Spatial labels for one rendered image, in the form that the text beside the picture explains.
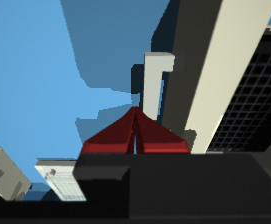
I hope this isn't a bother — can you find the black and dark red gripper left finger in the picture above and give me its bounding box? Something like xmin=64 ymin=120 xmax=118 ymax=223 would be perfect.
xmin=79 ymin=106 xmax=135 ymax=155

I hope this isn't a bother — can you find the black multi-well plate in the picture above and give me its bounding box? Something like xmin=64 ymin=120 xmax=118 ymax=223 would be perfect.
xmin=206 ymin=35 xmax=271 ymax=152

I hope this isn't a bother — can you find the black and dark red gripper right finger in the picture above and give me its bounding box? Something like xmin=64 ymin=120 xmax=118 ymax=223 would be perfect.
xmin=135 ymin=106 xmax=191 ymax=154

